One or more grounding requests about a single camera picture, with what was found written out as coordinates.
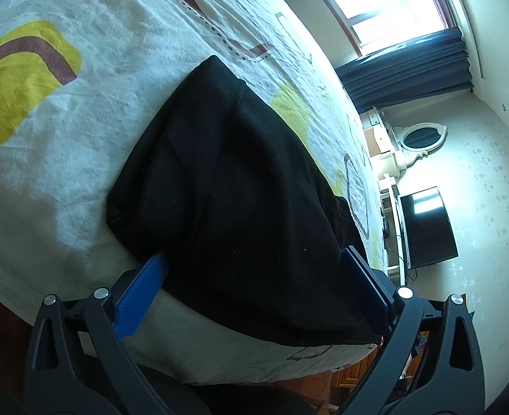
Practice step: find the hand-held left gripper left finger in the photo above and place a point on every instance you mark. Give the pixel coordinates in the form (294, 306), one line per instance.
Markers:
(144, 294)

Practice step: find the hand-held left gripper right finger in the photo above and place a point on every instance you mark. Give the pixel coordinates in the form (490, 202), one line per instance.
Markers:
(366, 285)

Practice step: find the black pants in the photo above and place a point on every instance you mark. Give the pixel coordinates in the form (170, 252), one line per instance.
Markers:
(237, 203)

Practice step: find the white television stand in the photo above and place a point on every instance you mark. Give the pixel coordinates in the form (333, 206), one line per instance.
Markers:
(394, 224)

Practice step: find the black television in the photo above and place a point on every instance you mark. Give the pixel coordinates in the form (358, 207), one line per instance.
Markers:
(427, 224)

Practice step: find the wooden cabinet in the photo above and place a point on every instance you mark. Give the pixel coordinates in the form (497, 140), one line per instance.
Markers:
(353, 376)

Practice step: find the white dressing table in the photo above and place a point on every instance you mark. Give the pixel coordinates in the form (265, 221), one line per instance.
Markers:
(377, 138)

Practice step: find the bed with patterned white sheet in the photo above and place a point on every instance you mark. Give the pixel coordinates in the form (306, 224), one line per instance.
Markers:
(86, 138)

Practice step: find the dark blue curtain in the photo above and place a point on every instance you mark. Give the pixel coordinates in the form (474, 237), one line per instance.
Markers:
(410, 69)

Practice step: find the window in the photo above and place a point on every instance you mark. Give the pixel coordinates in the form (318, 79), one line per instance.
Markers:
(379, 0)

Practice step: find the oval mirror white frame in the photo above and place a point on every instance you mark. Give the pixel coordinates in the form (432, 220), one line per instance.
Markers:
(422, 137)

